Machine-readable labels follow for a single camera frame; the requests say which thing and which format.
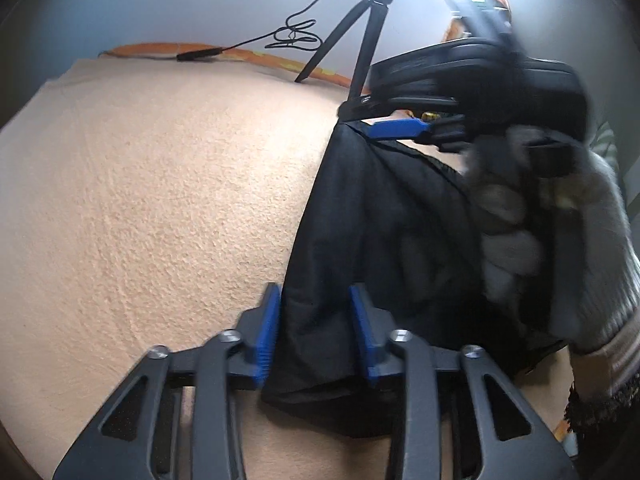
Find black cable with switch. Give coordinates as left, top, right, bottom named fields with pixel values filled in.
left=176, top=0, right=363, bottom=63

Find black pants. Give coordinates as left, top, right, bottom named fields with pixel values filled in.
left=260, top=120, right=571, bottom=438

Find person's right hand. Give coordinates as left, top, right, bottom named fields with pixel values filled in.
left=462, top=125, right=631, bottom=351

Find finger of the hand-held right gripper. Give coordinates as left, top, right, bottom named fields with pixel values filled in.
left=367, top=115, right=471, bottom=153
left=337, top=91, right=458, bottom=122

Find small black tripod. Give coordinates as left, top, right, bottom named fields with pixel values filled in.
left=295, top=0, right=406, bottom=103

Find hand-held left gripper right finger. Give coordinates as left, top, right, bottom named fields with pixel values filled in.
left=348, top=283, right=581, bottom=480

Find orange patterned bedsheet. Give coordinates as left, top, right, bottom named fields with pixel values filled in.
left=102, top=42, right=358, bottom=88

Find white green patterned cloth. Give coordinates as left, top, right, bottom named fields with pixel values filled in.
left=592, top=119, right=623, bottom=166

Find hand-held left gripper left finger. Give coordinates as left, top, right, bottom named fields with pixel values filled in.
left=52, top=282, right=282, bottom=480

